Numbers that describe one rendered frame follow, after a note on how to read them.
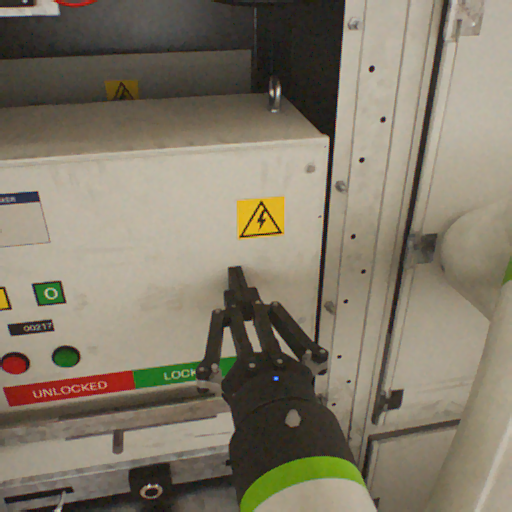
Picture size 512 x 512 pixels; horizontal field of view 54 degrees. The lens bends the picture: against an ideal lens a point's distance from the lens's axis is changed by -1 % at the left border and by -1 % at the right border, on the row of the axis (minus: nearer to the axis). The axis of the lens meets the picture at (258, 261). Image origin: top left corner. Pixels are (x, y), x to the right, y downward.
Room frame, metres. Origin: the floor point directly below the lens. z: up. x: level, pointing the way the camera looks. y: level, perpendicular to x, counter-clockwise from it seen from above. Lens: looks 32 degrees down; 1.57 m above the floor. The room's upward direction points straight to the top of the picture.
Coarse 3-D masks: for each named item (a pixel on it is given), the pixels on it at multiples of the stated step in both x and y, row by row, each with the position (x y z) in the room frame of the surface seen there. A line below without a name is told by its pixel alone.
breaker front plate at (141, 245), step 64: (0, 192) 0.46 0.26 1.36; (64, 192) 0.47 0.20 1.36; (128, 192) 0.49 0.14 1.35; (192, 192) 0.50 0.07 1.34; (256, 192) 0.51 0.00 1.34; (320, 192) 0.53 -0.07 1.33; (0, 256) 0.46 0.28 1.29; (64, 256) 0.47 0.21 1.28; (128, 256) 0.48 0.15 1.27; (192, 256) 0.50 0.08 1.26; (256, 256) 0.51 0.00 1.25; (0, 320) 0.45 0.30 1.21; (64, 320) 0.47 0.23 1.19; (128, 320) 0.48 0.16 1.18; (192, 320) 0.50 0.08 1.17; (0, 384) 0.45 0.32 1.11; (192, 384) 0.50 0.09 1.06; (0, 448) 0.44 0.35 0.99; (64, 448) 0.46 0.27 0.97; (128, 448) 0.48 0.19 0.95; (192, 448) 0.49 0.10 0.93
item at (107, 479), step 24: (168, 456) 0.48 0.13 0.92; (192, 456) 0.48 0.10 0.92; (216, 456) 0.49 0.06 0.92; (24, 480) 0.44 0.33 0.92; (48, 480) 0.44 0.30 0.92; (72, 480) 0.45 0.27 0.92; (96, 480) 0.45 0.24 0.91; (120, 480) 0.46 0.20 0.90; (192, 480) 0.48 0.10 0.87; (24, 504) 0.43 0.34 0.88; (48, 504) 0.44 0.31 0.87
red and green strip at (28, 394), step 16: (160, 368) 0.49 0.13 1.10; (176, 368) 0.49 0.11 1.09; (192, 368) 0.50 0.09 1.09; (224, 368) 0.50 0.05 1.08; (32, 384) 0.46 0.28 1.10; (48, 384) 0.46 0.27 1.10; (64, 384) 0.46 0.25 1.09; (80, 384) 0.47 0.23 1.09; (96, 384) 0.47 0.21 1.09; (112, 384) 0.47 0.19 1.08; (128, 384) 0.48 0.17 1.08; (144, 384) 0.48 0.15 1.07; (160, 384) 0.49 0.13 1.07; (16, 400) 0.45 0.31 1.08; (32, 400) 0.45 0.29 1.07; (48, 400) 0.46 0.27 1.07
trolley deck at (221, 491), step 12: (204, 480) 0.50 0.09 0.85; (216, 480) 0.50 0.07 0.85; (228, 480) 0.50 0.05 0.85; (180, 492) 0.47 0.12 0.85; (192, 492) 0.47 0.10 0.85; (204, 492) 0.47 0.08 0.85; (216, 492) 0.47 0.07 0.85; (228, 492) 0.48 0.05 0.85; (72, 504) 0.45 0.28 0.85; (84, 504) 0.45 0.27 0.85; (96, 504) 0.45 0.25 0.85; (108, 504) 0.45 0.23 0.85; (120, 504) 0.45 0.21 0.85; (132, 504) 0.45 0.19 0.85; (144, 504) 0.45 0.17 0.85; (156, 504) 0.45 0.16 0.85; (168, 504) 0.45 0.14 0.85; (180, 504) 0.45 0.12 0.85; (192, 504) 0.45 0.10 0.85; (204, 504) 0.45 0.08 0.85; (216, 504) 0.45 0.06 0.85; (228, 504) 0.45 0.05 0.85
